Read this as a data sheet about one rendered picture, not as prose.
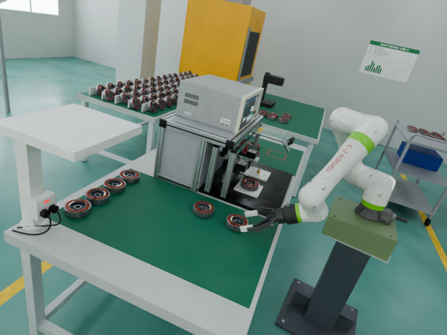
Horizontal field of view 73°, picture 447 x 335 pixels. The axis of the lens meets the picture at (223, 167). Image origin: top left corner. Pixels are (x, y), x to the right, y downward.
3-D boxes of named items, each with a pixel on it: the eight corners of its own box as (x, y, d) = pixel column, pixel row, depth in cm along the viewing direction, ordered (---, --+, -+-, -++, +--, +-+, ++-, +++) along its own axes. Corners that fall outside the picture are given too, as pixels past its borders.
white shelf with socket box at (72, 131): (134, 215, 145) (142, 125, 126) (75, 264, 113) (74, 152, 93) (75, 191, 153) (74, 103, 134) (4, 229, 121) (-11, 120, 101)
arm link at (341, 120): (352, 168, 186) (338, 99, 152) (377, 179, 174) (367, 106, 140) (338, 182, 184) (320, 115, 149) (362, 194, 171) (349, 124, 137)
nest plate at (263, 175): (270, 173, 213) (271, 172, 213) (265, 182, 200) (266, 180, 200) (250, 167, 217) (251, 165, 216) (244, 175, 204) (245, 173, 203)
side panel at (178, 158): (197, 190, 178) (206, 139, 164) (195, 192, 175) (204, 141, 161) (155, 175, 184) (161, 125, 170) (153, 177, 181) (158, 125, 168)
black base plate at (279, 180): (292, 176, 222) (293, 173, 221) (275, 220, 166) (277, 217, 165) (232, 157, 233) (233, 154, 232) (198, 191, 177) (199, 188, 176)
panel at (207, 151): (233, 153, 233) (242, 116, 220) (198, 189, 175) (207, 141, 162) (232, 153, 233) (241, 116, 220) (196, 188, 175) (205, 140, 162)
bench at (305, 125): (310, 151, 512) (326, 109, 480) (297, 200, 350) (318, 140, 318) (249, 133, 537) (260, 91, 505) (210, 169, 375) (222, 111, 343)
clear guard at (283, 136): (293, 142, 211) (296, 134, 208) (288, 153, 190) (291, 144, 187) (249, 129, 218) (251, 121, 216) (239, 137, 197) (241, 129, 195)
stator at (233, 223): (248, 223, 158) (250, 217, 157) (245, 235, 148) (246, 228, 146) (227, 216, 160) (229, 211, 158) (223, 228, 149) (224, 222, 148)
